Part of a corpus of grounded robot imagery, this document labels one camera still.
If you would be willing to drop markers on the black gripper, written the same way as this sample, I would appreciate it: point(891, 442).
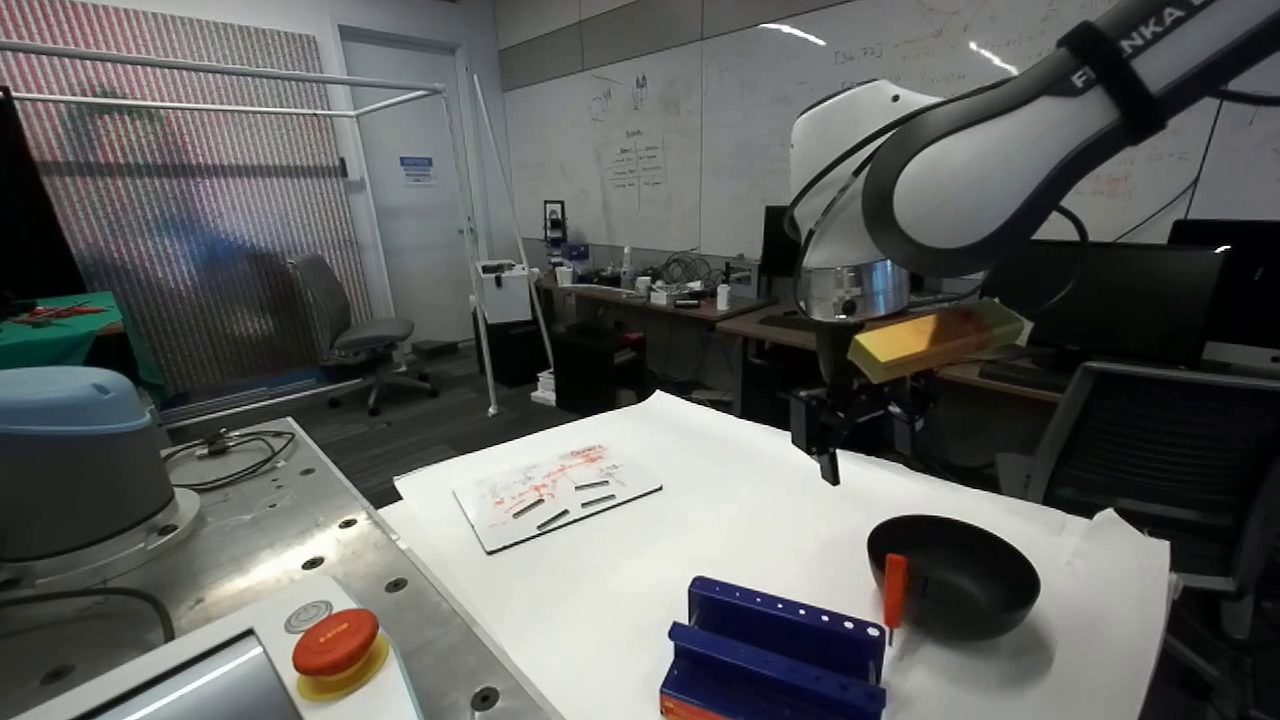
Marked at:
point(863, 405)

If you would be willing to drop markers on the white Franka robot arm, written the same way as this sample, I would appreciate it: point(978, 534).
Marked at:
point(1012, 146)

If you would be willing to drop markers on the black bowl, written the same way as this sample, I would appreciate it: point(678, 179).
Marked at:
point(967, 581)

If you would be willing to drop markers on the white table sheet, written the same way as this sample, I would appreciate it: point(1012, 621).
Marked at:
point(722, 534)

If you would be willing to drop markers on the blue plastic rack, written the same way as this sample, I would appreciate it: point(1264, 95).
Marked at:
point(773, 659)

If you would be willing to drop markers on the long wooden desk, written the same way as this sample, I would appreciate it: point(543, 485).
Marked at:
point(692, 308)

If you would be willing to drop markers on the black mesh office chair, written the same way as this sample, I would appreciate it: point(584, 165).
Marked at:
point(1161, 455)

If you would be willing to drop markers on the black computer monitor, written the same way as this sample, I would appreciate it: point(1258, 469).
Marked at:
point(1121, 300)

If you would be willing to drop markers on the white printed booklet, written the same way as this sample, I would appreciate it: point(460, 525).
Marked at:
point(559, 497)

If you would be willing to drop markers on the white box appliance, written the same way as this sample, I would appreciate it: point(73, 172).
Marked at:
point(505, 290)

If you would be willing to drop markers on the white door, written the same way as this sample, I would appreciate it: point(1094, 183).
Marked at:
point(413, 227)

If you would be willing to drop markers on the grey office chair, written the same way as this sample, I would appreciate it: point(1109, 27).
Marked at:
point(351, 335)

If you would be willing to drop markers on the blue door sign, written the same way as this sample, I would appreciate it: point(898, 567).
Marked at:
point(419, 169)

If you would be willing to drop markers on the red emergency stop button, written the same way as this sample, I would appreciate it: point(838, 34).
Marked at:
point(338, 642)

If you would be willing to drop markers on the steel mounting plate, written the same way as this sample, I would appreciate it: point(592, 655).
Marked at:
point(307, 534)

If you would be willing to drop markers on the white control box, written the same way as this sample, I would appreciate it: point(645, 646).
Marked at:
point(243, 681)

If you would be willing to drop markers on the translucent mesh partition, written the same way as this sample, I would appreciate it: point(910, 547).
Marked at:
point(203, 227)

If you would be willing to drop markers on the blue grey dome base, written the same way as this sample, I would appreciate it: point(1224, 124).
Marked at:
point(73, 460)

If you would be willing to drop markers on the green table cloth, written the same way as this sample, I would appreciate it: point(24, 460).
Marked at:
point(63, 330)

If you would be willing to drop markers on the black upright panel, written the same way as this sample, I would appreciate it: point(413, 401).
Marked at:
point(29, 212)

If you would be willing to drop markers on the wall whiteboard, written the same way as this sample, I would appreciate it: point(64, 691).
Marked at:
point(664, 133)

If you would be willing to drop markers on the white pipe frame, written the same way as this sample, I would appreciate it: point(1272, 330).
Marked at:
point(264, 98)

